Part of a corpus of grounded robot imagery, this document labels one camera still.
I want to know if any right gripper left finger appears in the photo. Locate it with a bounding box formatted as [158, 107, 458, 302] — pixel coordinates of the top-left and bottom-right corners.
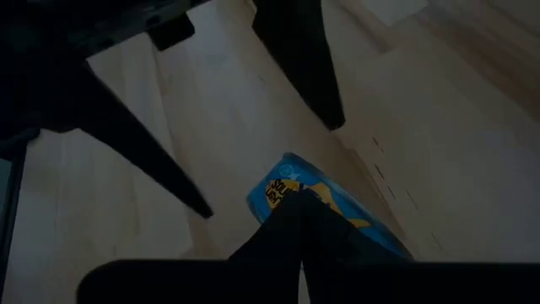
[78, 189, 303, 304]

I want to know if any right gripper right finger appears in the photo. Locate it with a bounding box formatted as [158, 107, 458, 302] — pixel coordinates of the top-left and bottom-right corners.
[301, 189, 540, 304]

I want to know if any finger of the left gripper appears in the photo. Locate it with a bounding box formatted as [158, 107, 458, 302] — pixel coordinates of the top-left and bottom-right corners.
[252, 0, 346, 131]
[79, 58, 214, 220]

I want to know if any teal label tuna can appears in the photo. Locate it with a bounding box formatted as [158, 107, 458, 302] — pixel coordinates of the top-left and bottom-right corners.
[246, 151, 414, 261]

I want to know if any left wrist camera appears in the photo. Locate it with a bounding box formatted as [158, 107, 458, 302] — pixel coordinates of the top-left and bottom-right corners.
[145, 13, 197, 52]

